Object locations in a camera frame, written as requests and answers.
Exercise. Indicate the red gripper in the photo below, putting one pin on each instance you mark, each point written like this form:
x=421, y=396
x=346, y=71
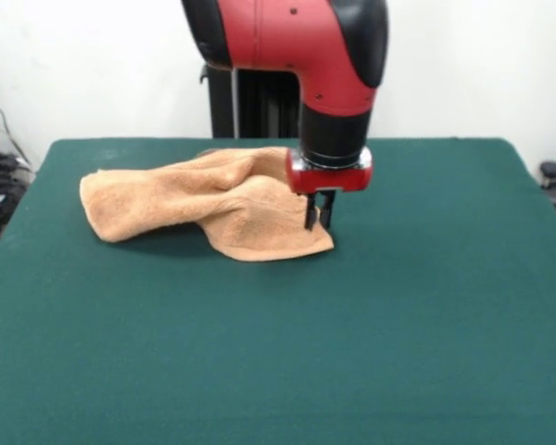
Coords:
x=329, y=178

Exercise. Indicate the tan terry towel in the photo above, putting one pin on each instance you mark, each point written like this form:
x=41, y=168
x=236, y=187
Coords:
x=190, y=199

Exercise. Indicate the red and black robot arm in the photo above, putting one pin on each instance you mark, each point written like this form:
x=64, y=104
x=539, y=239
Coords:
x=296, y=41

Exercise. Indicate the dark green table cloth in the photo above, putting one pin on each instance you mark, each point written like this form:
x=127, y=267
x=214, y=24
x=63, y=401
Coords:
x=167, y=347

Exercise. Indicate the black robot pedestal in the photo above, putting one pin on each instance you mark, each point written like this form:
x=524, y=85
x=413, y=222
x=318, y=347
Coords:
x=259, y=102

